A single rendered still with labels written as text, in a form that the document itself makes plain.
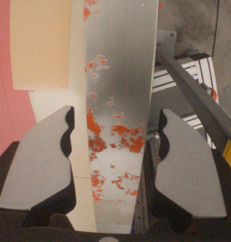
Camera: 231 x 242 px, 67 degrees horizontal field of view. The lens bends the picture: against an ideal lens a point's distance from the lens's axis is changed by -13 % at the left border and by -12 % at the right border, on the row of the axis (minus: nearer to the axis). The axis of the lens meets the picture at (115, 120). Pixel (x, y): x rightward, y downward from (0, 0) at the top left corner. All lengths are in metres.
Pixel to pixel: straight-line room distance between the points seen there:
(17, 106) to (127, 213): 0.14
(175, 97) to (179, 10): 0.48
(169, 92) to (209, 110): 0.61
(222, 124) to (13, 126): 0.31
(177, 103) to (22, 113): 0.90
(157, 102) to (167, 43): 0.34
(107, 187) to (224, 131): 0.23
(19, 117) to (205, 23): 1.11
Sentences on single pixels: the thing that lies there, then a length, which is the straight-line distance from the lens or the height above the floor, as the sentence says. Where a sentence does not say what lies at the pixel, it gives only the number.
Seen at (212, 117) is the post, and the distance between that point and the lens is 0.37.
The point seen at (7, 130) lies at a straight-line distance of 0.20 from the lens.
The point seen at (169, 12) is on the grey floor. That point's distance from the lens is 1.12.
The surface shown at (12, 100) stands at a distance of 0.18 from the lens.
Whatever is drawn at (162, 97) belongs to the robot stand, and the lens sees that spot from 0.99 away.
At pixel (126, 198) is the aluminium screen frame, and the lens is 0.17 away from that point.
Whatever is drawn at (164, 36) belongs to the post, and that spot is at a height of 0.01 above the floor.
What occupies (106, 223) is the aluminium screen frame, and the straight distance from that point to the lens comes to 0.21.
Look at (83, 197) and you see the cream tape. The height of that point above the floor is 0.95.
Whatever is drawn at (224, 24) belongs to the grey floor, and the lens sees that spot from 1.25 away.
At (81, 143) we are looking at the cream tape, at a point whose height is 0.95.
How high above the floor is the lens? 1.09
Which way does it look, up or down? 59 degrees down
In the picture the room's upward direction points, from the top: 177 degrees counter-clockwise
